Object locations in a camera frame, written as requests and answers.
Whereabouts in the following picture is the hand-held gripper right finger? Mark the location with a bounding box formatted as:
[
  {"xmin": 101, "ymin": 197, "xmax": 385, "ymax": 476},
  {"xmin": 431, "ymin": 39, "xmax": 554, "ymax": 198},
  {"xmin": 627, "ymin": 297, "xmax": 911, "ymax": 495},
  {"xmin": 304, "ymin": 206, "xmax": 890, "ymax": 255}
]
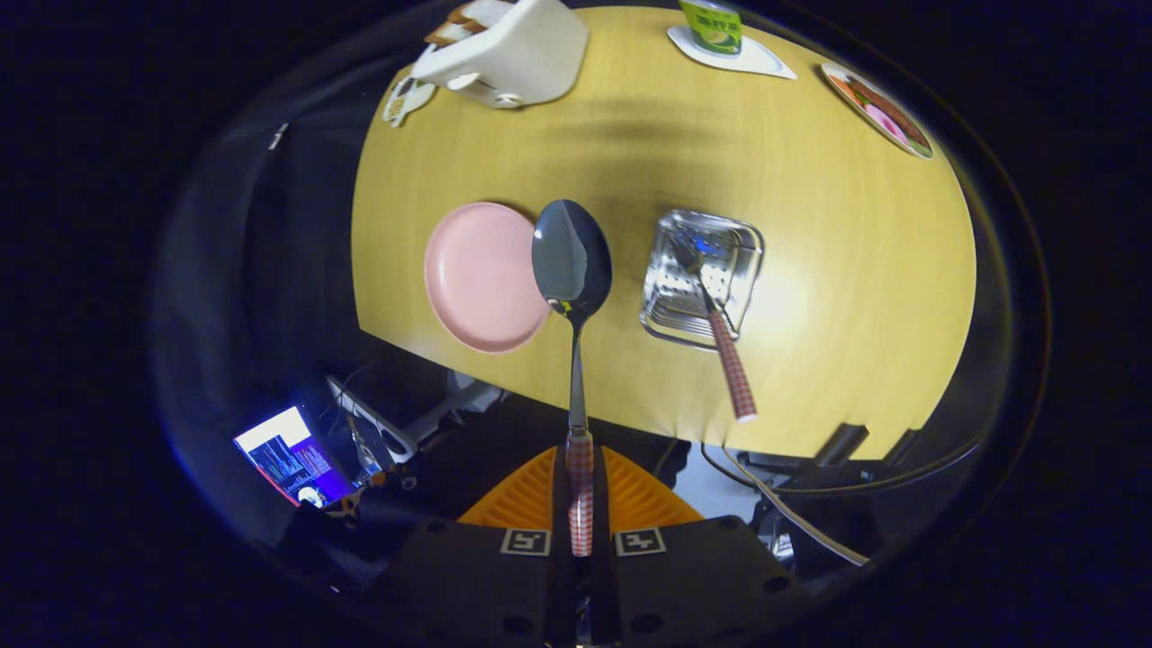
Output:
[{"xmin": 594, "ymin": 445, "xmax": 808, "ymax": 648}]

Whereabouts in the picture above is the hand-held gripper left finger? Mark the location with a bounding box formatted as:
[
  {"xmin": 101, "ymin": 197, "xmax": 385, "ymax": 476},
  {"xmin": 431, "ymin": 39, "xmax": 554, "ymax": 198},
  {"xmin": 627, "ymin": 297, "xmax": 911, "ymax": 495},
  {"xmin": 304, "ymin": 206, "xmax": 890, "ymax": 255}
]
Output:
[{"xmin": 382, "ymin": 445, "xmax": 572, "ymax": 648}]

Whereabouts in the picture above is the spatula with red checked handle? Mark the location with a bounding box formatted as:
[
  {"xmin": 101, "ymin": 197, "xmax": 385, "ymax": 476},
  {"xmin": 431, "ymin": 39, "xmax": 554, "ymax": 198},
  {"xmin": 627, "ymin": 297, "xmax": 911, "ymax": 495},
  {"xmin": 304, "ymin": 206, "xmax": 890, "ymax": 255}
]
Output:
[{"xmin": 670, "ymin": 236, "xmax": 759, "ymax": 422}]

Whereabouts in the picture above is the spoon with red checked handle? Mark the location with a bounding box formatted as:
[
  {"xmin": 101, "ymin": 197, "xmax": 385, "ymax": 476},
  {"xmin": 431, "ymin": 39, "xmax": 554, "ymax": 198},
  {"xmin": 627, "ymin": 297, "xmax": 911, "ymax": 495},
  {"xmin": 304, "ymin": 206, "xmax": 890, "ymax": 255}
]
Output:
[{"xmin": 530, "ymin": 198, "xmax": 614, "ymax": 559}]

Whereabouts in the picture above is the perforated metal basket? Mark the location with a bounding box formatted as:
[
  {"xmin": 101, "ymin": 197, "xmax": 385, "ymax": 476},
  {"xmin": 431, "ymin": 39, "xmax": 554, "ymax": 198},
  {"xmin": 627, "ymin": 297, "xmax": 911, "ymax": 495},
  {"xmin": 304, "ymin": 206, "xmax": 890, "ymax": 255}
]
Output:
[{"xmin": 639, "ymin": 209, "xmax": 764, "ymax": 350}]

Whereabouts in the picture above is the pink plate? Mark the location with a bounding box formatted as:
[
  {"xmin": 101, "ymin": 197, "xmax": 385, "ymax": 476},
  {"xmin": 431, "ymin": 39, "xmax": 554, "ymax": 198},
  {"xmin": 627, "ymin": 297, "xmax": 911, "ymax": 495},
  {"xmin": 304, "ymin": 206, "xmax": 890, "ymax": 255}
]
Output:
[{"xmin": 424, "ymin": 202, "xmax": 552, "ymax": 354}]

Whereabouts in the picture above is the laptop screen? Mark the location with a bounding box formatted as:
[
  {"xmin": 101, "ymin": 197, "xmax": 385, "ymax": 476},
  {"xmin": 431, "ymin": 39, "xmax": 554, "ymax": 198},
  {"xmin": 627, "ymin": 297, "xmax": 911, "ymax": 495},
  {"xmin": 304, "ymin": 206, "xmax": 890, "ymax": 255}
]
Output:
[{"xmin": 233, "ymin": 405, "xmax": 356, "ymax": 509}]

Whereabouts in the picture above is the black backdrop cloth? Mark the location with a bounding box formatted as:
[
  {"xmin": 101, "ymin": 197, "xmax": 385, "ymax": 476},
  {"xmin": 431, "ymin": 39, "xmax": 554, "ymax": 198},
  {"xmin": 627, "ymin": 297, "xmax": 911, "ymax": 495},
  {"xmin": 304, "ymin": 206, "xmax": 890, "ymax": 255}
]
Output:
[{"xmin": 153, "ymin": 18, "xmax": 451, "ymax": 541}]

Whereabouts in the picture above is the white divided condiment dish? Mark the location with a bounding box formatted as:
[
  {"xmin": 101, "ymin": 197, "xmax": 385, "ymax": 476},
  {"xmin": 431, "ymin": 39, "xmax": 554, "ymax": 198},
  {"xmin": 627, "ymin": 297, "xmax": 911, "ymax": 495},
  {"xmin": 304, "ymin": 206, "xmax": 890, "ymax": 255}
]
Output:
[{"xmin": 382, "ymin": 76, "xmax": 437, "ymax": 128}]

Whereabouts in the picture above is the white toaster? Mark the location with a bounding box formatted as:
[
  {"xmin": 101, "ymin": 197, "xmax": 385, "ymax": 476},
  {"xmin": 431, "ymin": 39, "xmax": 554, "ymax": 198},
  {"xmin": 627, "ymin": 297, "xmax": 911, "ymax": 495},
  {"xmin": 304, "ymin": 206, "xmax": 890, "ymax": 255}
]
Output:
[{"xmin": 411, "ymin": 0, "xmax": 590, "ymax": 110}]

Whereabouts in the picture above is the white coaster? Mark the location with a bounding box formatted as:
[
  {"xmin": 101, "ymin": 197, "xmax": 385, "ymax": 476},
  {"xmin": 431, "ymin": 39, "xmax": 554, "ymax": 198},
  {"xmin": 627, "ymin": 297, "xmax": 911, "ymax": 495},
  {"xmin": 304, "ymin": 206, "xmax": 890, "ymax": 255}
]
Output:
[{"xmin": 667, "ymin": 25, "xmax": 798, "ymax": 81}]

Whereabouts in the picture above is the plate of food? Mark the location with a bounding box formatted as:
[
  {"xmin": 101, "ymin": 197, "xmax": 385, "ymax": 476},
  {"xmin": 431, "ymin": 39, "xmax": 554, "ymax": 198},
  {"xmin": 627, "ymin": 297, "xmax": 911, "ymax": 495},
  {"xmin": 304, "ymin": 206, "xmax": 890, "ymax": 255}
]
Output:
[{"xmin": 820, "ymin": 62, "xmax": 935, "ymax": 160}]

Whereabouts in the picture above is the green label drink bottle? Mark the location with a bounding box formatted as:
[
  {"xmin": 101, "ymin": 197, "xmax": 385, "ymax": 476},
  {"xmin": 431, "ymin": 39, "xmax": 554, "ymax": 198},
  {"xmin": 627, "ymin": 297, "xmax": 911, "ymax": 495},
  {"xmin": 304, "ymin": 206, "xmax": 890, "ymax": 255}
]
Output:
[{"xmin": 679, "ymin": 0, "xmax": 744, "ymax": 57}]

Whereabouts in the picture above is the black table bracket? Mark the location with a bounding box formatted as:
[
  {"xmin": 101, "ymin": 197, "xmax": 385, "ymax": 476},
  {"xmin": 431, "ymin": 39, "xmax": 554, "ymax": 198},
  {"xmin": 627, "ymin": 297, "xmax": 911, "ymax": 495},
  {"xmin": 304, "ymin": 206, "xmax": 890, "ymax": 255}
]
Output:
[{"xmin": 814, "ymin": 423, "xmax": 870, "ymax": 466}]

